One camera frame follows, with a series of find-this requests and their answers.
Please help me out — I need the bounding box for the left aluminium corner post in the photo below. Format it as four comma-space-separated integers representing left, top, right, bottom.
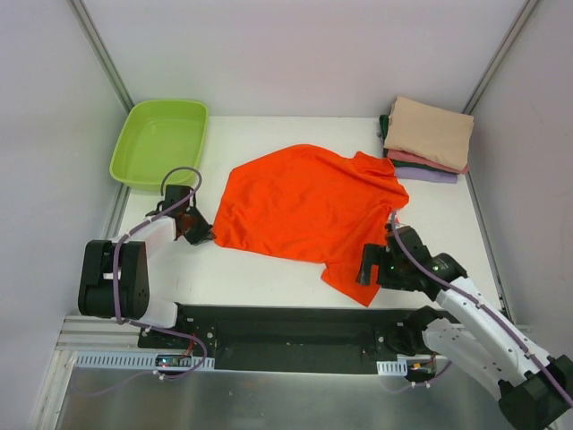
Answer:
66, 0, 134, 113

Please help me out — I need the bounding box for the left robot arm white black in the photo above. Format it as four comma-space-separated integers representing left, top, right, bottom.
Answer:
78, 185, 213, 348

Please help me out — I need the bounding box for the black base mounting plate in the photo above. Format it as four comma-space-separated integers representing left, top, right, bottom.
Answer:
138, 305, 446, 374

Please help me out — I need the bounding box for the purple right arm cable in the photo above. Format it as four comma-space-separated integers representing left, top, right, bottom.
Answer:
380, 210, 573, 404

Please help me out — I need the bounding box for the beige folded t shirt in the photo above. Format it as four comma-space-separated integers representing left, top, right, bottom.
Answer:
384, 96, 475, 170

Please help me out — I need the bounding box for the pink folded t shirt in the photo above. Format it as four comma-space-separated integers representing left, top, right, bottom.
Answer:
385, 150, 469, 175

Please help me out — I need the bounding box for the white cable duct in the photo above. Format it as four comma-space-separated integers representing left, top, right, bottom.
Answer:
376, 359, 408, 377
75, 351, 215, 372

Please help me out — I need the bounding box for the left white cable duct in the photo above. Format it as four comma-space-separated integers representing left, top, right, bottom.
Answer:
75, 351, 215, 372

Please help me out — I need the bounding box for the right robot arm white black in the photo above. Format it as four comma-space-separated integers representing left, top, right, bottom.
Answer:
357, 225, 572, 429

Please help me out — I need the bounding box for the orange t shirt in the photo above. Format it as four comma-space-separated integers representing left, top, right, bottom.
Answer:
213, 144, 409, 306

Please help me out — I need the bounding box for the aluminium corner post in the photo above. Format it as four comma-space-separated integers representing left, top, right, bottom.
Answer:
66, 0, 134, 113
462, 0, 542, 115

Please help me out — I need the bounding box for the right white cable duct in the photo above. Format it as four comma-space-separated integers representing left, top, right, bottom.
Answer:
376, 359, 408, 377

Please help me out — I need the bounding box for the green plastic bin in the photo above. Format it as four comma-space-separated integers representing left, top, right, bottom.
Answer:
109, 99, 209, 193

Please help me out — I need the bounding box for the right aluminium corner post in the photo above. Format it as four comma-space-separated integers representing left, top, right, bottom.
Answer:
462, 0, 542, 115

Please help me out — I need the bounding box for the dark green folded t shirt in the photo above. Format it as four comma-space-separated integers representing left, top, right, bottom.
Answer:
378, 115, 431, 170

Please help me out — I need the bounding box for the lilac folded t shirt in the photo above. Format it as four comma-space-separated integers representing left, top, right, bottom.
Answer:
395, 167, 458, 184

